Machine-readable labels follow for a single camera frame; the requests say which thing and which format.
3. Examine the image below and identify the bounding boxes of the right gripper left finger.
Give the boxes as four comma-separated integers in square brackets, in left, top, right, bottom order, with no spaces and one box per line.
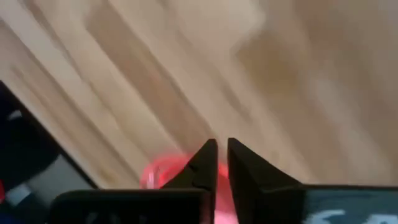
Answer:
[49,138,218,224]

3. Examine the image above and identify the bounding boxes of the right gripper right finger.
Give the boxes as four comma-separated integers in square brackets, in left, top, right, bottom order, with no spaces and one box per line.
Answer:
[228,138,398,224]

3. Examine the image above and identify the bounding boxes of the pink translucent plate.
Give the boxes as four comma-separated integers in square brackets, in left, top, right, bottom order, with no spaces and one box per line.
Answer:
[139,151,240,224]

